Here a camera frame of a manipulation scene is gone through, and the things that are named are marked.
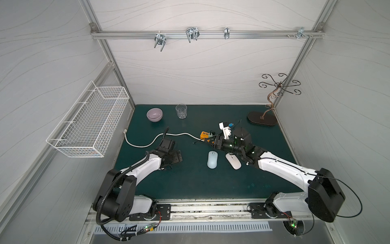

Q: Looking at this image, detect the right metal bracket hook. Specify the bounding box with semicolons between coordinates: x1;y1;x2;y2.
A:
286;27;314;40

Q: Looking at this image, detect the light blue wireless mouse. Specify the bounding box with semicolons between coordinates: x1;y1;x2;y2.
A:
207;151;218;169

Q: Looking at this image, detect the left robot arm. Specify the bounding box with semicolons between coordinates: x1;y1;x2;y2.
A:
92;128;182;242

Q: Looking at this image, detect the metal u-bolt hook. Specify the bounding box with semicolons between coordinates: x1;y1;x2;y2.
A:
154;32;167;52

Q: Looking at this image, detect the pink bowl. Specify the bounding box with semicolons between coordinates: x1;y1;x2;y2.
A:
146;108;163;123

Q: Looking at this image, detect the small metal ring hook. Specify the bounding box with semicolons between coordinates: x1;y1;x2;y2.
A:
224;27;230;40

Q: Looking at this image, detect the clear glass cup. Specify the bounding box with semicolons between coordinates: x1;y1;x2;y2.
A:
176;104;187;120

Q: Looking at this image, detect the brown metal jewelry stand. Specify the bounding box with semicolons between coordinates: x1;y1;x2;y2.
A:
247;73;302;126

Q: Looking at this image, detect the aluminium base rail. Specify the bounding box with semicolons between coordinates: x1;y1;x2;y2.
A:
85;199;324;225

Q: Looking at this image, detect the white wireless mouse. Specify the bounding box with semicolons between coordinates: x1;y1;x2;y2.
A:
225;153;242;170

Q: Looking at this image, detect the aluminium crossbar rail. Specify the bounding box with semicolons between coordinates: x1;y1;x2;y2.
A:
91;29;326;40

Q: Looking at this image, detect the metal clamp hook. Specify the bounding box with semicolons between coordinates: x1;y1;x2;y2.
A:
185;27;200;43

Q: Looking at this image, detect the orange power strip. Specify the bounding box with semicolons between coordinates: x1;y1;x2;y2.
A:
200;131;212;142

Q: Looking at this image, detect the white vented cable duct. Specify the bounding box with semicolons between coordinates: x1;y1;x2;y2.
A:
106;221;272;236

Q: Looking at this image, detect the white power strip cable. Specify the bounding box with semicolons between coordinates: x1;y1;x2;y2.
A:
123;129;203;148

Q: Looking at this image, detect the black cable bundle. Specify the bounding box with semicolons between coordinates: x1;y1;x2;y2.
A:
192;119;243;145

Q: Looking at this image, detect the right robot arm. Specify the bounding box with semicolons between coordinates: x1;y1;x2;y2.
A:
204;127;346;223

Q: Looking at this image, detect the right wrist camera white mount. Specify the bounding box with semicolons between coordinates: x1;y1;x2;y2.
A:
219;122;234;140

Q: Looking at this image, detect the white wire basket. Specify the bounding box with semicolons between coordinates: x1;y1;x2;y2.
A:
46;81;129;158

